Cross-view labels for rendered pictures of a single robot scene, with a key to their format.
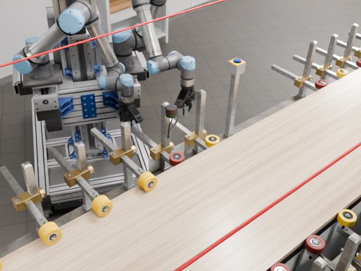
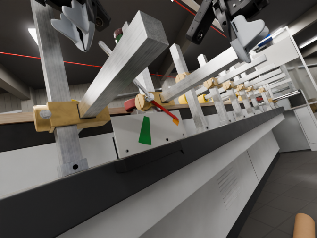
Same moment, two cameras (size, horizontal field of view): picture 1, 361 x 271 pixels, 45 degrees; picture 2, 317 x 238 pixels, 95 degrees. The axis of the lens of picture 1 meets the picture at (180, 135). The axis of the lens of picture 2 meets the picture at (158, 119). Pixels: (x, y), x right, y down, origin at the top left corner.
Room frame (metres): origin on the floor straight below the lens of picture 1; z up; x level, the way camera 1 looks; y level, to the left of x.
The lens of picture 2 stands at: (2.33, 0.07, 0.71)
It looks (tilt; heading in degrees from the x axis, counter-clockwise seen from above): 9 degrees up; 177
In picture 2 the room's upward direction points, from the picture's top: 17 degrees counter-clockwise
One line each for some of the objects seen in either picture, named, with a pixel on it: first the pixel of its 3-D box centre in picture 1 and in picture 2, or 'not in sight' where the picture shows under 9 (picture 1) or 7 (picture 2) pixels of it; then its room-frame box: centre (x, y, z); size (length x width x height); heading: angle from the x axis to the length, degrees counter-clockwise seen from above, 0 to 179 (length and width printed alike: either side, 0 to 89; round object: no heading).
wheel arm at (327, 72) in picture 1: (317, 68); not in sight; (2.86, -0.99, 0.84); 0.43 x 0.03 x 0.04; 41
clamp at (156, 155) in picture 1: (162, 150); (154, 101); (1.85, 0.10, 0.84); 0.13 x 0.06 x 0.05; 131
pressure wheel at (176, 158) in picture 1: (176, 164); (136, 113); (1.73, 0.01, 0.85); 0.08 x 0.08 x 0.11
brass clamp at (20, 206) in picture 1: (29, 198); (229, 86); (1.36, 0.66, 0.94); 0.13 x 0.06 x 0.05; 131
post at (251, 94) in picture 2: not in sight; (251, 94); (1.04, 1.02, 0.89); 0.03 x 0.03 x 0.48; 41
